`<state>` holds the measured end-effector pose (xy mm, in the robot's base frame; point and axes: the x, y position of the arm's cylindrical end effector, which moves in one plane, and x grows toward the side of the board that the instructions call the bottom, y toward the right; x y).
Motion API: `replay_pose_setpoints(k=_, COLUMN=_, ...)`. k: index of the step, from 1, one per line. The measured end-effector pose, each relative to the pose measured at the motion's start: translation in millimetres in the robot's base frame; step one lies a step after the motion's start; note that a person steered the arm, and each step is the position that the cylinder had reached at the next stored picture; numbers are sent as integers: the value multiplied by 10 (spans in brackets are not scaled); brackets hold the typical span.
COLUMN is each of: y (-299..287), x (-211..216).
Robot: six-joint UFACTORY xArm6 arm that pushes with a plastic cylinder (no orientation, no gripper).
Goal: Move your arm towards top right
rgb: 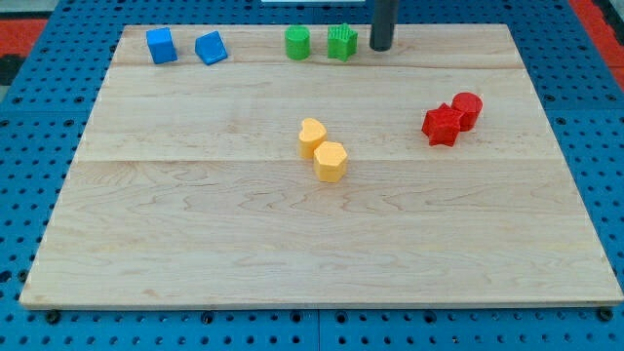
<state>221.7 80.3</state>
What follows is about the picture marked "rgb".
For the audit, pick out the yellow hexagon block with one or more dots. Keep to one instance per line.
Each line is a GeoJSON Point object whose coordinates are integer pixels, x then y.
{"type": "Point", "coordinates": [330, 161]}

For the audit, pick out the yellow heart block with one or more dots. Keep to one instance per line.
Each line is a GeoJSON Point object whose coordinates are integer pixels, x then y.
{"type": "Point", "coordinates": [311, 135]}

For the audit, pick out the light wooden board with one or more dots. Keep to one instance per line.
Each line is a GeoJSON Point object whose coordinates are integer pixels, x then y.
{"type": "Point", "coordinates": [187, 192]}

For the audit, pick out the green star block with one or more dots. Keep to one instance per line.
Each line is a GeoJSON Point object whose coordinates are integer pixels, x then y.
{"type": "Point", "coordinates": [341, 42]}

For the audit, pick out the green cylinder block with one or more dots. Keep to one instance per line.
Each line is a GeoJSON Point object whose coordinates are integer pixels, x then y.
{"type": "Point", "coordinates": [297, 42]}

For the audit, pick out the red star block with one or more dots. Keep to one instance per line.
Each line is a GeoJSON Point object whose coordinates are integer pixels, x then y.
{"type": "Point", "coordinates": [442, 125]}

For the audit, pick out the blue wedge block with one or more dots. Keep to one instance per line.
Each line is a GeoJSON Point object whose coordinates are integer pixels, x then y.
{"type": "Point", "coordinates": [210, 48]}

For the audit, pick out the red cylinder block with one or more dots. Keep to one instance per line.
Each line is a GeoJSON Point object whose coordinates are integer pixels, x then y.
{"type": "Point", "coordinates": [471, 106]}

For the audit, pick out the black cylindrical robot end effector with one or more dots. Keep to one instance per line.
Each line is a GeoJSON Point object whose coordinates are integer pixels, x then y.
{"type": "Point", "coordinates": [384, 19]}

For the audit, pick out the blue cube block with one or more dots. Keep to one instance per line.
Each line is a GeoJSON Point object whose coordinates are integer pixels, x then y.
{"type": "Point", "coordinates": [161, 45]}

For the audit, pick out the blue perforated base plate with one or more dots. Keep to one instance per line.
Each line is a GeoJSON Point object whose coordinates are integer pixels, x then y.
{"type": "Point", "coordinates": [45, 110]}

